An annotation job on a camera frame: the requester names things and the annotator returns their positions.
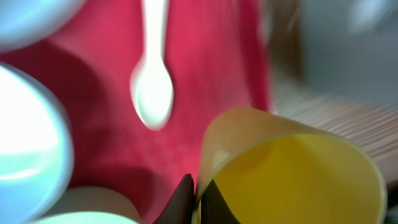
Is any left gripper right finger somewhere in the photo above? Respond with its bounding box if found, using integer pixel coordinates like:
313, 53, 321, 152
200, 180, 240, 224

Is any red serving tray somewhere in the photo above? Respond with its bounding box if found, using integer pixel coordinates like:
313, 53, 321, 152
1, 0, 271, 223

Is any grey dishwasher rack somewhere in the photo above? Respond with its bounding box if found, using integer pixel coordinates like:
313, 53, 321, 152
300, 0, 397, 103

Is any small light blue bowl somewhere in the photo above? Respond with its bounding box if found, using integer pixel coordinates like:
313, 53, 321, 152
1, 63, 74, 223

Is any mint green bowl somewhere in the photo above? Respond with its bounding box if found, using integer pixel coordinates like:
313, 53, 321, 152
32, 187, 141, 224

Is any white plastic spoon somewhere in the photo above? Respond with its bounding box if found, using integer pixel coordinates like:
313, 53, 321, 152
130, 0, 174, 130

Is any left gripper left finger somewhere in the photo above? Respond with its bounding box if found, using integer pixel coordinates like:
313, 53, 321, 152
153, 174, 195, 224

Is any large light blue plate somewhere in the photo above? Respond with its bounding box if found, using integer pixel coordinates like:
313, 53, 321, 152
1, 0, 85, 53

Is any yellow plastic cup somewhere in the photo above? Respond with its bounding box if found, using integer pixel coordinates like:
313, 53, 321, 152
193, 108, 387, 224

